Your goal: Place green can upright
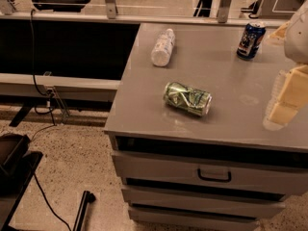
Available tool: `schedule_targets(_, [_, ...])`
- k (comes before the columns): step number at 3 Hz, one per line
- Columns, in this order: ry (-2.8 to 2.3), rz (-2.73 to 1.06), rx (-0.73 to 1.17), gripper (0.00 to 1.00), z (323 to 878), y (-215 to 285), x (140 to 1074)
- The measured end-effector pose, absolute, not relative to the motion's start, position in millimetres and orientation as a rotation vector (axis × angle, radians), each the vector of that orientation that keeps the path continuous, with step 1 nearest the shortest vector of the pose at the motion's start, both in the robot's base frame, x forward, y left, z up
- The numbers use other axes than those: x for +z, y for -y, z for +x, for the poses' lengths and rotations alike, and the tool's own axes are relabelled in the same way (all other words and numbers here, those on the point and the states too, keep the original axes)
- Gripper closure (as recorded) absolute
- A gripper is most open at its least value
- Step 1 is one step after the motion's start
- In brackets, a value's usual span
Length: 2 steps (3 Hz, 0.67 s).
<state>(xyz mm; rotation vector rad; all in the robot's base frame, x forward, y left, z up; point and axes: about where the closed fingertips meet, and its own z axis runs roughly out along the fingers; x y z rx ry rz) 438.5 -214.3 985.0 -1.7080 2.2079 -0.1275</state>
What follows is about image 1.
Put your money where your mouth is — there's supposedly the black stand leg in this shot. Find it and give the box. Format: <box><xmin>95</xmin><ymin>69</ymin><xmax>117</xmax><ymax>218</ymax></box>
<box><xmin>72</xmin><ymin>191</ymin><xmax>96</xmax><ymax>231</ymax></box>

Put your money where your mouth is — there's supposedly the blue soda can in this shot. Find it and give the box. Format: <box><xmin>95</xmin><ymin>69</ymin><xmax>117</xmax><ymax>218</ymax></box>
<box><xmin>237</xmin><ymin>21</ymin><xmax>266</xmax><ymax>61</ymax></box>

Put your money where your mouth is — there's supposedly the black floor cable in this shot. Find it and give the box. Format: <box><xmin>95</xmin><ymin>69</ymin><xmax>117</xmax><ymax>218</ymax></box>
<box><xmin>33</xmin><ymin>173</ymin><xmax>72</xmax><ymax>231</ymax></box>

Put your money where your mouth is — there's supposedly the crushed green soda can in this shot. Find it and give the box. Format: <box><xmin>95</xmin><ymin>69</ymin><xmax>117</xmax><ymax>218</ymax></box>
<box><xmin>163</xmin><ymin>82</ymin><xmax>212</xmax><ymax>116</ymax></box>

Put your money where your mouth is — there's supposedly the grey metal railing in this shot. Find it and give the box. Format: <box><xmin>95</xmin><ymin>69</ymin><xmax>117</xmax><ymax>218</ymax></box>
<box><xmin>0</xmin><ymin>0</ymin><xmax>282</xmax><ymax>26</ymax></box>

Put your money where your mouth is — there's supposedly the black chair base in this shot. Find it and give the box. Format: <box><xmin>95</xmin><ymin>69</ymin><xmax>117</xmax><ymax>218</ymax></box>
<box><xmin>0</xmin><ymin>134</ymin><xmax>42</xmax><ymax>231</ymax></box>

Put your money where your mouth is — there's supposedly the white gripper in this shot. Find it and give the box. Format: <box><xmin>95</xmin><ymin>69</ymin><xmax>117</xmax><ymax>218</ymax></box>
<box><xmin>263</xmin><ymin>0</ymin><xmax>308</xmax><ymax>131</ymax></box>

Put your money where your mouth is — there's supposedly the black hanging cable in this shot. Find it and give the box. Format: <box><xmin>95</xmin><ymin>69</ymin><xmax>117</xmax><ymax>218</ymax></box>
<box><xmin>29</xmin><ymin>9</ymin><xmax>57</xmax><ymax>127</ymax></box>

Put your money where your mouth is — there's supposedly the black drawer handle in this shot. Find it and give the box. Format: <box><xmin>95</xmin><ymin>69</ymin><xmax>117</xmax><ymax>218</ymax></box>
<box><xmin>196</xmin><ymin>168</ymin><xmax>232</xmax><ymax>183</ymax></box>

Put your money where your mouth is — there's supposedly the white plastic bottle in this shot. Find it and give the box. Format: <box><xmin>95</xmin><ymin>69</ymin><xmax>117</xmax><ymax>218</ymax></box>
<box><xmin>151</xmin><ymin>28</ymin><xmax>175</xmax><ymax>66</ymax></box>

